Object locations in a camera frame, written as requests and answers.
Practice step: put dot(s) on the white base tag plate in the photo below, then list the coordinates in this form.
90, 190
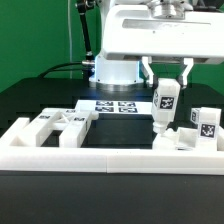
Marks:
115, 107

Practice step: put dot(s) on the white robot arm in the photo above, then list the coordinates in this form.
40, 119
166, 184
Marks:
117, 73

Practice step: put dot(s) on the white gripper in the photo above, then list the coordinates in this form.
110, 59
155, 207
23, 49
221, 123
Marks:
132, 32

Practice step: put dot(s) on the white chair seat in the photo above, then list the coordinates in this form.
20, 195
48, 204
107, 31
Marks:
187, 139

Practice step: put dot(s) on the white chair back frame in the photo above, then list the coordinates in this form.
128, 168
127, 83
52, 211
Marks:
73, 125

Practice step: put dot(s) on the white U-shaped obstacle fence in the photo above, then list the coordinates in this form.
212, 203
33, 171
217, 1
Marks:
14, 157

